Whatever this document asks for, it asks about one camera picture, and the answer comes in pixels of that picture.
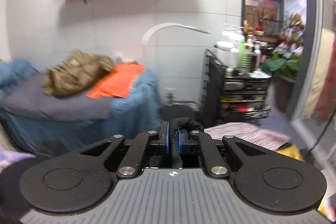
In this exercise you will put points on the black metal storage cart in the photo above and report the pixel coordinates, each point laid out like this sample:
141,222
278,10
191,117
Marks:
229,95

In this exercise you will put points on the green leafy plant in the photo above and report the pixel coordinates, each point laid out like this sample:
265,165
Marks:
286,65

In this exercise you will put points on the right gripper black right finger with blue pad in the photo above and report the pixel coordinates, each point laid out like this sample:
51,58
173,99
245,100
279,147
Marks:
219,158

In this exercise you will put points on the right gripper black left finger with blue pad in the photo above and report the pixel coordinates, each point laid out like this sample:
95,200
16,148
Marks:
128,158

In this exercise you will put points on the purple grey blanket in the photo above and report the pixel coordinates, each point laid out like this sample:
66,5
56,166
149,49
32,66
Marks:
28,100

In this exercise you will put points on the dark navy quilted jacket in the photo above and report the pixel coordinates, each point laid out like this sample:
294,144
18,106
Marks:
181,145

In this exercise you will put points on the white pump bottle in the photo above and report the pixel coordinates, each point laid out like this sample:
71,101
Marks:
225,47

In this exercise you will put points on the white pink striped sheet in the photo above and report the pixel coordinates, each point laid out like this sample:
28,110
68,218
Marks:
254,134

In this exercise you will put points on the olive green puffer jacket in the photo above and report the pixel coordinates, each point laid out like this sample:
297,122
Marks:
78,72

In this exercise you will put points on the lavender cloth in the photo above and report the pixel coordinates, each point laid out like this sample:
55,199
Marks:
8,158

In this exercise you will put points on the orange garment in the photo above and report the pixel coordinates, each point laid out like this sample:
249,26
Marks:
117,84

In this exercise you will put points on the black round stool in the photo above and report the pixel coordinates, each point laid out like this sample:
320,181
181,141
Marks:
180,117

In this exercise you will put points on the green bottle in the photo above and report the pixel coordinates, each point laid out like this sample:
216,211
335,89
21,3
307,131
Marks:
241,53

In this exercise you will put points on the mustard yellow velvet garment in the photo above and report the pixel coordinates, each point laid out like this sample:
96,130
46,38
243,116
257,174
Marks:
291,151

